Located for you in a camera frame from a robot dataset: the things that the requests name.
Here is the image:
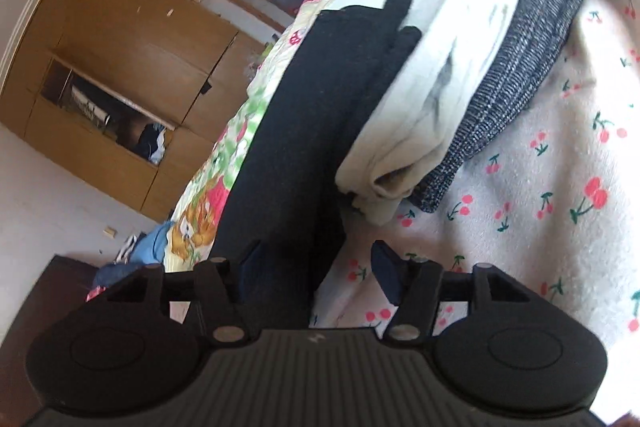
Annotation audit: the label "folded white cloth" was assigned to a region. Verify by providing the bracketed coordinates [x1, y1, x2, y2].
[334, 0, 537, 229]

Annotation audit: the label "wooden wardrobe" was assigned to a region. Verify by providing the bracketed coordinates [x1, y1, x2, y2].
[0, 0, 297, 224]

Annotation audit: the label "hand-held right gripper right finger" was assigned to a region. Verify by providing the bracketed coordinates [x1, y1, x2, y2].
[370, 241, 527, 344]

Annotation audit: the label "black pants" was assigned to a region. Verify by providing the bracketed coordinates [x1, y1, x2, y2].
[209, 0, 424, 330]

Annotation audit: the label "printed cherry blanket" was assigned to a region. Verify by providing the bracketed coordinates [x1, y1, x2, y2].
[162, 0, 640, 358]

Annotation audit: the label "folded grey cloth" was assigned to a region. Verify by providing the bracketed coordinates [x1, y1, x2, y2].
[410, 0, 594, 214]

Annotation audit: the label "blue cloth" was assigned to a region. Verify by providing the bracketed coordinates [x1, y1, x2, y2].
[132, 221, 177, 264]

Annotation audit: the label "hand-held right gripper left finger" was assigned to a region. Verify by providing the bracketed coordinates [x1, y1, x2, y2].
[107, 239, 267, 349]

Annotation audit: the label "dark brown headboard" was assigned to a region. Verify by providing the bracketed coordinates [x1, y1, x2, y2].
[0, 254, 108, 427]

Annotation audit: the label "clothes in wardrobe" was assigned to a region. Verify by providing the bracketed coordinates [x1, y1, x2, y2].
[136, 123, 169, 166]

